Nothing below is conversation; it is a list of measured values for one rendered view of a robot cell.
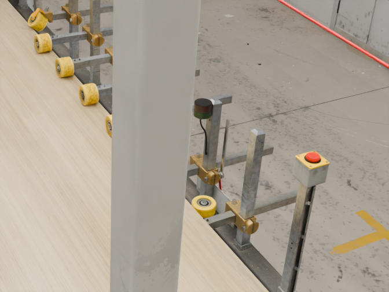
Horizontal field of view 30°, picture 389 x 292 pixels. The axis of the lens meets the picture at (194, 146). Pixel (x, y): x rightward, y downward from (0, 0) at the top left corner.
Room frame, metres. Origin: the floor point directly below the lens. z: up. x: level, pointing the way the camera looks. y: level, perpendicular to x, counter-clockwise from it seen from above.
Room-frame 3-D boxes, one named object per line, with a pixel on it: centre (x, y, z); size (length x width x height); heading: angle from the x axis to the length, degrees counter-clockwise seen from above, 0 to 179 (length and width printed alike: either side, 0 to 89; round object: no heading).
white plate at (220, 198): (2.13, -0.09, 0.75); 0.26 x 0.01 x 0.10; 33
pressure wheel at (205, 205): (1.88, -0.05, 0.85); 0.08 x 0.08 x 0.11
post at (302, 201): (1.71, -0.33, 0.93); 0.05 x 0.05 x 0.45; 33
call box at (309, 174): (1.71, -0.33, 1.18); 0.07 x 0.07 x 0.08; 33
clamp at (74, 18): (3.21, 0.63, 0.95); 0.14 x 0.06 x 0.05; 33
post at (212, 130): (2.14, -0.06, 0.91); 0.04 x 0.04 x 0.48; 33
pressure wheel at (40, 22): (3.14, 0.78, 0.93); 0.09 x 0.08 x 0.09; 123
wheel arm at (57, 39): (3.02, 0.49, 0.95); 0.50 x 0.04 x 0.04; 123
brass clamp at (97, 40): (3.00, 0.50, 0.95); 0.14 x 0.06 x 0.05; 33
